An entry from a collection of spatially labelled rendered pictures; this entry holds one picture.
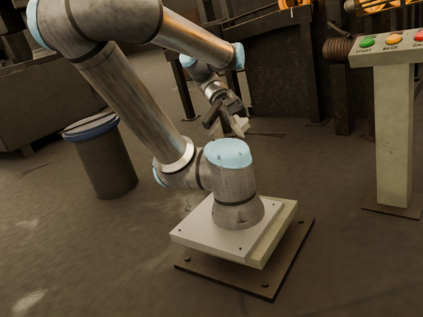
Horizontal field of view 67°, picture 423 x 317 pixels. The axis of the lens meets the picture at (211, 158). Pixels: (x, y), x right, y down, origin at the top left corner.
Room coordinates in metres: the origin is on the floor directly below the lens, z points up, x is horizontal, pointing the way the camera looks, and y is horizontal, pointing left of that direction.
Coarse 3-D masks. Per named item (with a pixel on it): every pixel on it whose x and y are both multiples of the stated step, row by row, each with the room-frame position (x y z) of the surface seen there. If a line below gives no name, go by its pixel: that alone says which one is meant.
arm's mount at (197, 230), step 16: (208, 208) 1.02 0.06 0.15; (272, 208) 0.93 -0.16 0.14; (192, 224) 0.95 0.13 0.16; (208, 224) 0.92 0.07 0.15; (176, 240) 0.91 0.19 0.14; (192, 240) 0.86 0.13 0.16; (208, 240) 0.84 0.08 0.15; (224, 240) 0.82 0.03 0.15; (240, 240) 0.80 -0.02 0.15; (256, 240) 0.79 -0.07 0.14; (224, 256) 0.78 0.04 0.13; (240, 256) 0.74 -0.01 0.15
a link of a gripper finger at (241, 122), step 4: (232, 116) 1.09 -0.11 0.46; (236, 116) 1.08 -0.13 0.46; (228, 120) 1.09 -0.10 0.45; (236, 120) 1.07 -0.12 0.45; (240, 120) 1.06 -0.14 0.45; (244, 120) 1.06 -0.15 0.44; (248, 120) 1.05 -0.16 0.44; (236, 124) 1.05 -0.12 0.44; (240, 124) 1.05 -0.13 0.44; (244, 124) 1.05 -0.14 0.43; (236, 128) 1.04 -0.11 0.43; (240, 128) 1.04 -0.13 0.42; (240, 132) 1.03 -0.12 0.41; (244, 136) 1.02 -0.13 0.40
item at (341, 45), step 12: (324, 48) 1.65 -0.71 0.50; (336, 48) 1.60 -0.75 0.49; (348, 48) 1.56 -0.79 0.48; (336, 60) 1.63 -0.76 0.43; (348, 60) 1.58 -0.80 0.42; (336, 72) 1.62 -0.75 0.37; (348, 72) 1.62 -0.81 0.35; (336, 84) 1.62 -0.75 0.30; (348, 84) 1.61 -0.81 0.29; (336, 96) 1.63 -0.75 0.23; (348, 96) 1.60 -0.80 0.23; (336, 108) 1.63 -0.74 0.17; (348, 108) 1.59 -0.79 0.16; (336, 120) 1.64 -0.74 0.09; (348, 120) 1.59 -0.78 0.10; (336, 132) 1.64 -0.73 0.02; (348, 132) 1.59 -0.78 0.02
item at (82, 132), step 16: (80, 128) 1.66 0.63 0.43; (96, 128) 1.61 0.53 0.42; (112, 128) 1.66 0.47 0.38; (80, 144) 1.63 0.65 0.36; (96, 144) 1.62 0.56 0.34; (112, 144) 1.66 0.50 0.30; (96, 160) 1.61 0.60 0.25; (112, 160) 1.63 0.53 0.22; (128, 160) 1.72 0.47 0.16; (96, 176) 1.62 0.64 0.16; (112, 176) 1.62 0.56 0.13; (128, 176) 1.67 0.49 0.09; (96, 192) 1.67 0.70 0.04; (112, 192) 1.61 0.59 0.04
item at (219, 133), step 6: (210, 30) 2.24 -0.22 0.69; (216, 30) 2.23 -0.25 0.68; (222, 36) 2.14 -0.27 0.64; (216, 72) 2.12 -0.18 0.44; (222, 120) 2.12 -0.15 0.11; (222, 126) 2.12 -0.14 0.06; (228, 126) 2.12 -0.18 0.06; (216, 132) 2.20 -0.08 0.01; (222, 132) 2.17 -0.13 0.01; (228, 132) 2.12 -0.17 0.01; (234, 132) 2.10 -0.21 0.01; (216, 138) 2.08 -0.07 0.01
